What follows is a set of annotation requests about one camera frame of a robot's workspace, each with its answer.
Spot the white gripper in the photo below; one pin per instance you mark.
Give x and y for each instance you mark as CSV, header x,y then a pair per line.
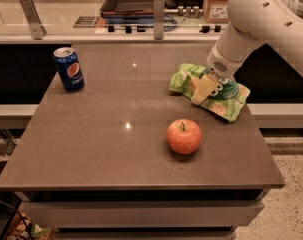
x,y
221,66

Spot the green rice chip bag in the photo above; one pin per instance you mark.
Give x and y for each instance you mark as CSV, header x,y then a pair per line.
x,y
226,103

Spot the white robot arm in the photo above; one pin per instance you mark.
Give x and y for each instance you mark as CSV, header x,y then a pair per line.
x,y
262,48

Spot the blue pepsi can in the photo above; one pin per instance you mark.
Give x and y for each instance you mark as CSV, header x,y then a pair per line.
x,y
68,68

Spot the snack bag on floor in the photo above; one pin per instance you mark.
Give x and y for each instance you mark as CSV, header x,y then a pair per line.
x,y
23,228

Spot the red apple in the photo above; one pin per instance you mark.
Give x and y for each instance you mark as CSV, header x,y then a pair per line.
x,y
184,136

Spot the cardboard box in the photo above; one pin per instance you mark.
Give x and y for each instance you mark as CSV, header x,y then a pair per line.
x,y
215,11

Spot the dark open tray box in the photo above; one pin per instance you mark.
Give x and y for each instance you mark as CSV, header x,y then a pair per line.
x,y
126,7

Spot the middle metal glass bracket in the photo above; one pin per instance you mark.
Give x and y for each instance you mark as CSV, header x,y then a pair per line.
x,y
158,15

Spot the metal glass bracket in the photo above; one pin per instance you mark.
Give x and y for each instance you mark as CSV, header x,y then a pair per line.
x,y
36,27
158,15

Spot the left metal glass bracket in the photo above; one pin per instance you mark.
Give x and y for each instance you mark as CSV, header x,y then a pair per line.
x,y
36,27

